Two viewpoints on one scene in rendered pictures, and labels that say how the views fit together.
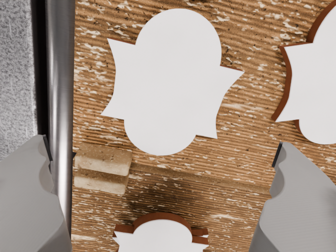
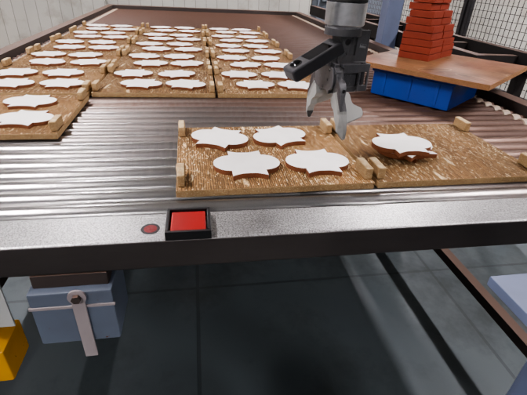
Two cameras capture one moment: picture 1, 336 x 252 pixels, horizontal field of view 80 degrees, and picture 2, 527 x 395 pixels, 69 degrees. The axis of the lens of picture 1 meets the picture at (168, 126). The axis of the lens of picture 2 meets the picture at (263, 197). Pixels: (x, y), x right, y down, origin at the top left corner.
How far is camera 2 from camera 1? 79 cm
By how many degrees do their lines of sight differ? 52
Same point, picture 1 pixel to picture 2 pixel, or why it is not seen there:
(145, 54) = (307, 165)
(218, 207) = (360, 144)
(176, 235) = (380, 139)
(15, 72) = (351, 209)
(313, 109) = (294, 136)
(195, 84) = (307, 156)
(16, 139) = (395, 209)
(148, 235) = (390, 145)
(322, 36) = (273, 141)
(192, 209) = (369, 150)
